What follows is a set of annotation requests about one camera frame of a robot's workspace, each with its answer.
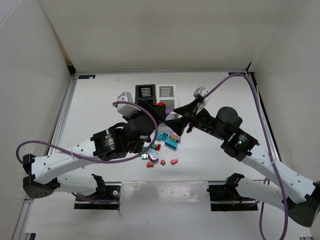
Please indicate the purple lotus flower lego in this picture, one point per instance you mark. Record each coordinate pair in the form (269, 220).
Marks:
(153, 155)

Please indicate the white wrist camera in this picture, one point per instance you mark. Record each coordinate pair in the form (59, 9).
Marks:
(199, 95)
(125, 109)

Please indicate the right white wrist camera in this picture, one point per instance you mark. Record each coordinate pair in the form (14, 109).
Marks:
(199, 95)

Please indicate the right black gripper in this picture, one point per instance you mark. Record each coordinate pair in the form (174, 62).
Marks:
(194, 118)

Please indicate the purple lego piece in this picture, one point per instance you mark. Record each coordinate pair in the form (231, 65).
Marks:
(167, 112)

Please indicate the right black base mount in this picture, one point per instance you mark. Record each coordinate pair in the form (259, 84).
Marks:
(225, 199)

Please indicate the white slotted container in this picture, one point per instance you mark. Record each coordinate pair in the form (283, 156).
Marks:
(167, 93)

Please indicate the red curved lego left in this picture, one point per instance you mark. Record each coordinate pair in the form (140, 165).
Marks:
(149, 165)

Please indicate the left aluminium frame rail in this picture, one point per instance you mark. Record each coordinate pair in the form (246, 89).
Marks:
(63, 114)

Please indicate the blue square lego stud-up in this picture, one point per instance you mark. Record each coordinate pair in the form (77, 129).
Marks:
(159, 137)

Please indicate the red flat lego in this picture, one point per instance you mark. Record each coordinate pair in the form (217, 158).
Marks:
(158, 147)

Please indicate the right aluminium frame rail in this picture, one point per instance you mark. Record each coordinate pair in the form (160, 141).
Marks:
(266, 122)

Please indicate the red curved lego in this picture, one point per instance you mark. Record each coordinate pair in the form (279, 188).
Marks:
(174, 161)
(149, 165)

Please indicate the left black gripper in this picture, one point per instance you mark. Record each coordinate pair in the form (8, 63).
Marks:
(155, 110)

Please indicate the long blue lego brick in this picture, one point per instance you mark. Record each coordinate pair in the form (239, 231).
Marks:
(171, 144)

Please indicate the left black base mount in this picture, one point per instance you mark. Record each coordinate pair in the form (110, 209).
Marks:
(109, 199)

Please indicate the red curved lego right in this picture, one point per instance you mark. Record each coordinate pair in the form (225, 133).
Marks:
(174, 161)

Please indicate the purple butterfly arch lego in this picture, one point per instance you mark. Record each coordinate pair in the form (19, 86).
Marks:
(178, 138)

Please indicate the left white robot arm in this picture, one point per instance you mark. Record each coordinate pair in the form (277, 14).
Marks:
(120, 143)

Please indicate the right blue label sticker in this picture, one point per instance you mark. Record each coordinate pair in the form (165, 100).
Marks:
(237, 73)

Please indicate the blue square lego tilted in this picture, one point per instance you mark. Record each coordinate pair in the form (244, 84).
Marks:
(165, 136)

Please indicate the green plate lego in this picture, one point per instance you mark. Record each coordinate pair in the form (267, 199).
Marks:
(145, 155)

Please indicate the black slotted container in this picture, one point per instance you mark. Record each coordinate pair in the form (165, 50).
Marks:
(145, 92)

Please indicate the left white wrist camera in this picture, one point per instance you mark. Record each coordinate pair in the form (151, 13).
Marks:
(125, 109)

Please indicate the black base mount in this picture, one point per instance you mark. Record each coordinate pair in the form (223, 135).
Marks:
(109, 199)
(225, 199)

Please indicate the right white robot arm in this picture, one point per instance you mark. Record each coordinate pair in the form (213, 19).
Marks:
(292, 193)

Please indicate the aluminium frame rail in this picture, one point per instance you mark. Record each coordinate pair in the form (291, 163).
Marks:
(63, 114)
(266, 122)

